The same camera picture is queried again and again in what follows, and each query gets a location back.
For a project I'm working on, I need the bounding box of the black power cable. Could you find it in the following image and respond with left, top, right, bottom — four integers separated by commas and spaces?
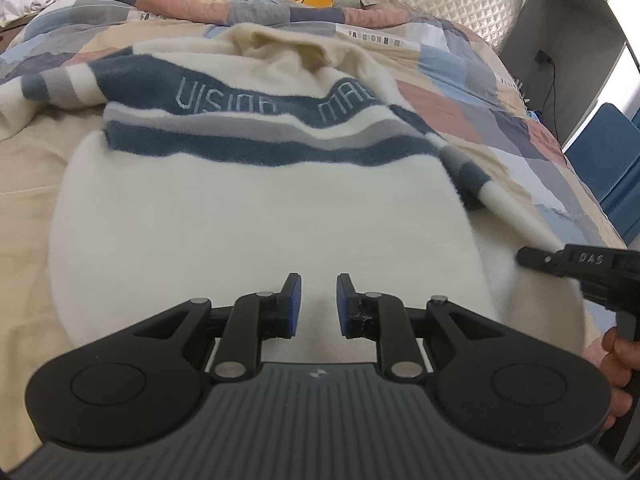
546, 59, 565, 137

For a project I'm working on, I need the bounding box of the grey bedside cabinet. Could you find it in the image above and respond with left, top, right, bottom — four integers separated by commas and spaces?
497, 0, 640, 147

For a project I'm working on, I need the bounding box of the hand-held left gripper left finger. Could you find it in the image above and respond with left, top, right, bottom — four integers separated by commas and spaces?
131, 272, 304, 384

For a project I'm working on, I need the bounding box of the cream sweater with blue stripes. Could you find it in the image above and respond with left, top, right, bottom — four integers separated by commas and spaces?
0, 22, 590, 367

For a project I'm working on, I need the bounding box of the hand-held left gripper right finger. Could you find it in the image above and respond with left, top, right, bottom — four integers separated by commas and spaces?
336, 273, 503, 382

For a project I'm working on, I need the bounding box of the person's right hand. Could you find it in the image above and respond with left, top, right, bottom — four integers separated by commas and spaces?
600, 327, 635, 432

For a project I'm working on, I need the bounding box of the patchwork checkered quilt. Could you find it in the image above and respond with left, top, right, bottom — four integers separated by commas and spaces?
132, 0, 416, 29

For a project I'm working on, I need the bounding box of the white clothes pile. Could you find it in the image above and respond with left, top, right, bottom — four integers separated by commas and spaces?
0, 0, 69, 26

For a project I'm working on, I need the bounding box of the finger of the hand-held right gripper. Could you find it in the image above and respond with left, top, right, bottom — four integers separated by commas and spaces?
516, 245, 573, 277

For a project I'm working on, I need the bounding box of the blue chair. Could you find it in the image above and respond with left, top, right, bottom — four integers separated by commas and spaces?
564, 102, 640, 252

